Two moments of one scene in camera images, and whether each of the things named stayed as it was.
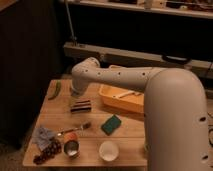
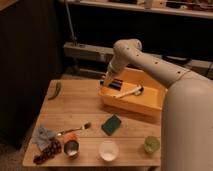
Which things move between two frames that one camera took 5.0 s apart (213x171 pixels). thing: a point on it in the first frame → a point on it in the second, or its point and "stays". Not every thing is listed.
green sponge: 111,125 stays
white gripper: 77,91 → 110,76
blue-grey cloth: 41,136 stays
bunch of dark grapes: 52,148 stays
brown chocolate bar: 81,106 → 116,84
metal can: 72,148 stays
